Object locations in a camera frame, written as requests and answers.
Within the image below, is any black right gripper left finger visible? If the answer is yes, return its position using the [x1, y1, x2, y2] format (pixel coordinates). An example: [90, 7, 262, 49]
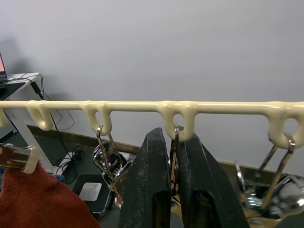
[118, 127, 172, 228]

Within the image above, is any black power adapter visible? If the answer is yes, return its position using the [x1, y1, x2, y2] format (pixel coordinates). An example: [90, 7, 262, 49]
[30, 81, 45, 100]

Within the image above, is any laptop with red screen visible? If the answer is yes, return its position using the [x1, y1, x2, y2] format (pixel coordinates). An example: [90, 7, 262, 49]
[0, 51, 8, 95]

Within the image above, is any silver metal hanger clip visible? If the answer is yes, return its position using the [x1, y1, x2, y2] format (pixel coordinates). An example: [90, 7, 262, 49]
[0, 143, 40, 174]
[234, 133, 304, 228]
[168, 124, 185, 207]
[92, 125, 133, 207]

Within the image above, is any rust red sock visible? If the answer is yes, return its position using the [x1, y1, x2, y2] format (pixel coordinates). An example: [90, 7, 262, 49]
[0, 161, 102, 228]

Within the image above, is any black power cable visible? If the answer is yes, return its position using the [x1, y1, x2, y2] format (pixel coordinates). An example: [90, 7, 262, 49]
[38, 74, 75, 162]

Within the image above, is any cream plastic clip hanger bar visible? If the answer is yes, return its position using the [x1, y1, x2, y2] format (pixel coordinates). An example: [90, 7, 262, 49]
[0, 99, 304, 151]

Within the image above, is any black cable bundle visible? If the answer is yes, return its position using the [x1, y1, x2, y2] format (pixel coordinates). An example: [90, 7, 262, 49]
[57, 144, 84, 185]

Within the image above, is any black box with grey panel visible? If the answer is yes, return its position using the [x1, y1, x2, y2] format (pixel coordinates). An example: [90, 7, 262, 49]
[71, 172, 114, 215]

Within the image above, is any white desk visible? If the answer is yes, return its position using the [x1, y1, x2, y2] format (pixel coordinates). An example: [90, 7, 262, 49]
[0, 72, 55, 173]

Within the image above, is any white perforated panel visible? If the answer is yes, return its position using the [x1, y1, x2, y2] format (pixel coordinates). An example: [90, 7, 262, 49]
[0, 118, 18, 140]

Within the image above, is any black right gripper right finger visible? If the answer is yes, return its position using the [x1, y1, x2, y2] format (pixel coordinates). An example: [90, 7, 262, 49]
[178, 132, 250, 228]

